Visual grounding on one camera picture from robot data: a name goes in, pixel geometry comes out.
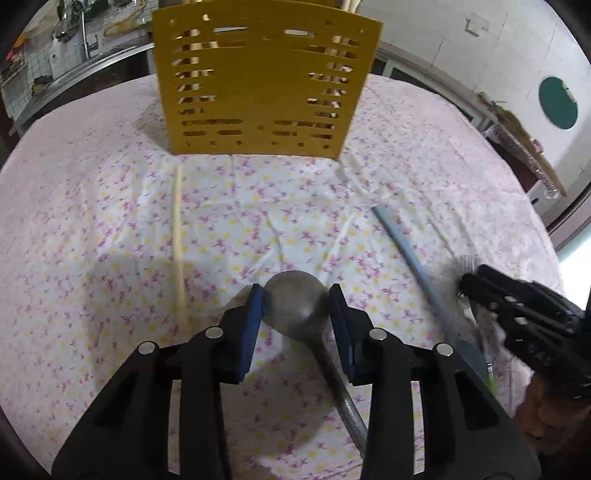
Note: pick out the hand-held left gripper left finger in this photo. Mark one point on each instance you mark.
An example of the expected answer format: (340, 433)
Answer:
(249, 332)

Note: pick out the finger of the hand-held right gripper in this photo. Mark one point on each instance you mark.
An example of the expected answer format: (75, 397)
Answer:
(535, 341)
(531, 293)

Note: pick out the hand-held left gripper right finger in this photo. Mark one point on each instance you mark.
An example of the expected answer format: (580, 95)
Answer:
(344, 332)

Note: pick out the metal spoon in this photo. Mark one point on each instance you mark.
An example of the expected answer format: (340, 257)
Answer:
(295, 300)

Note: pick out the wooden chopstick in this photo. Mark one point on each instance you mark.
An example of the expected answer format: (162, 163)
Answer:
(178, 240)

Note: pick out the yellow slotted utensil holder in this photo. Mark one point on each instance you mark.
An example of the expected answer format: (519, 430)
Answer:
(263, 92)

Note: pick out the person's right hand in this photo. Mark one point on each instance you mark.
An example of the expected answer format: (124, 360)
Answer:
(540, 415)

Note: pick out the brown side cabinet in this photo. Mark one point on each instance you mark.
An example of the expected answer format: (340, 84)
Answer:
(538, 184)

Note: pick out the floral tablecloth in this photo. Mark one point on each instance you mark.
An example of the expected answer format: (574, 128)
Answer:
(115, 207)

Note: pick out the green round cutting board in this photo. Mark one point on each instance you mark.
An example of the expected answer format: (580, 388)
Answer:
(557, 102)

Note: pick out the stainless steel sink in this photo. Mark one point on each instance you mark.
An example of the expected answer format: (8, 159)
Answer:
(83, 74)

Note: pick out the metal faucet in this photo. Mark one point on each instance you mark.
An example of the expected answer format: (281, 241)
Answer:
(87, 32)

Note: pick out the white wall switch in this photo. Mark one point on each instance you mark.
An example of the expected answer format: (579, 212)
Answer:
(475, 25)

